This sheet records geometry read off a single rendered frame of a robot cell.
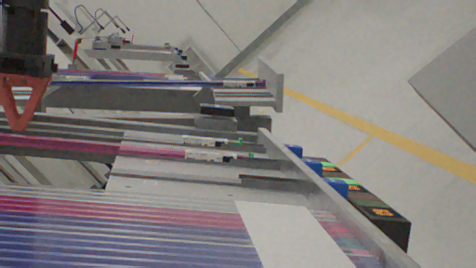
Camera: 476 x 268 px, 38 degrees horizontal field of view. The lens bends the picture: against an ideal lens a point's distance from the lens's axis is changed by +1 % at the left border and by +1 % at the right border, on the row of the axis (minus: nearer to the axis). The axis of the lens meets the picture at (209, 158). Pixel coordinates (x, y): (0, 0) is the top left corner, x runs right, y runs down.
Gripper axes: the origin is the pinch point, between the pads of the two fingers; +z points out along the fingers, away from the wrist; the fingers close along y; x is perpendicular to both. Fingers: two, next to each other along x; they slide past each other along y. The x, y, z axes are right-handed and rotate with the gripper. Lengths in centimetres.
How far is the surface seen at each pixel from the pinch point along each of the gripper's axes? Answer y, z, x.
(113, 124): -8.1, 0.0, 11.5
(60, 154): -8.1, 4.9, 4.4
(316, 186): 29.3, -1.1, 32.5
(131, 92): -85, 2, 11
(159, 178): 23.0, 0.7, 18.3
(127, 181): 25.3, 0.8, 15.3
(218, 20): -750, -37, 81
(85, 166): -155, 36, -6
